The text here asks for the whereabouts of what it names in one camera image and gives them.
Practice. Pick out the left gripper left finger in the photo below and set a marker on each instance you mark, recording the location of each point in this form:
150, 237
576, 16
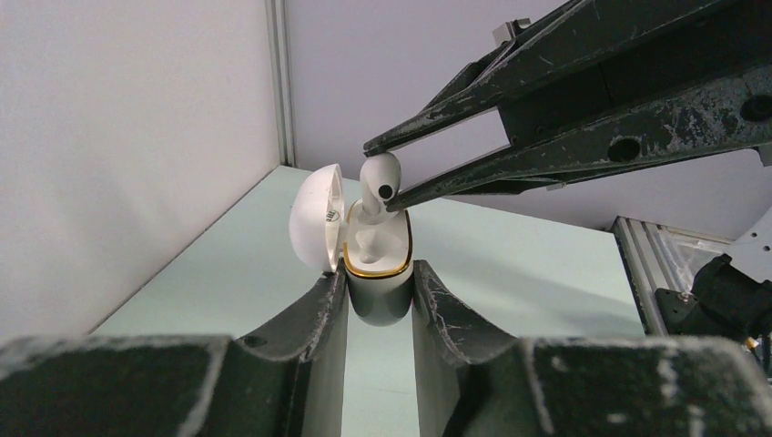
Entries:
285, 378

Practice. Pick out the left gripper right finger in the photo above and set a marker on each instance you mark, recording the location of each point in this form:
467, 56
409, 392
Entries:
475, 379

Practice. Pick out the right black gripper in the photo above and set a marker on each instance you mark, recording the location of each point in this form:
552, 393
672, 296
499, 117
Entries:
555, 60

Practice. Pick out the white earbud charging case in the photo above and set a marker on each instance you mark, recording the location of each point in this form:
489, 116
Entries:
377, 259

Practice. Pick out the white earbud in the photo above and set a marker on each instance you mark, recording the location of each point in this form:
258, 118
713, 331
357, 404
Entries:
380, 179

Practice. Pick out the aluminium front frame rail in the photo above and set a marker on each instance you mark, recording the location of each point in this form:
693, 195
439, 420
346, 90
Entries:
661, 262

